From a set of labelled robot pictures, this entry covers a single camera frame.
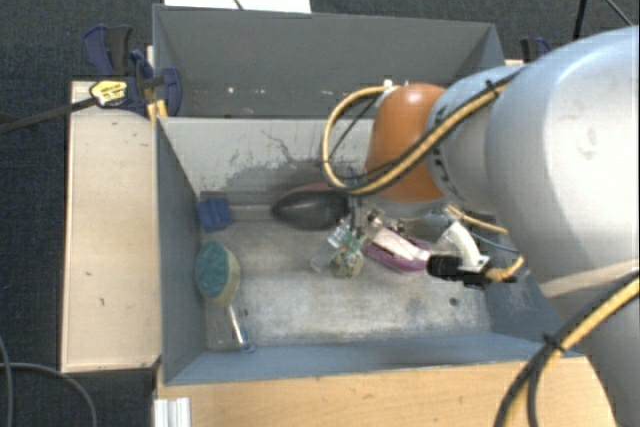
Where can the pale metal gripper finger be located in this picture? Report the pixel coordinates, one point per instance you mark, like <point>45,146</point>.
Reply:
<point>327,254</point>
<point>349,264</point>

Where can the purple and white object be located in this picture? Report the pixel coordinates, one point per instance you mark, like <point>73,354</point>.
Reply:
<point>397,257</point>

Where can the grey metal bin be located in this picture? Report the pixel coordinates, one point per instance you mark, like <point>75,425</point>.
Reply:
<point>310,295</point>

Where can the dark grey oval object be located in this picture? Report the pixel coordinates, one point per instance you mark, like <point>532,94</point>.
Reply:
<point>310,211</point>

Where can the red-brown flat block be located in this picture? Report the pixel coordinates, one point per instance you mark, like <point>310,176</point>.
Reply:
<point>310,188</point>

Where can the green and yellow round sponge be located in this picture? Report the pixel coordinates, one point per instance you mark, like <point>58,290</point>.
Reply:
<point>216,271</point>

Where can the blue sponge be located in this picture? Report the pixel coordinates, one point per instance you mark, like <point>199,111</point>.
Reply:
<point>214,214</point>

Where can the clear plastic bottle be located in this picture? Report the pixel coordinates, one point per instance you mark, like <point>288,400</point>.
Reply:
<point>222,327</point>

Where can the pale wood board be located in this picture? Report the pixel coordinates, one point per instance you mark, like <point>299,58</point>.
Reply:
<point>112,235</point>

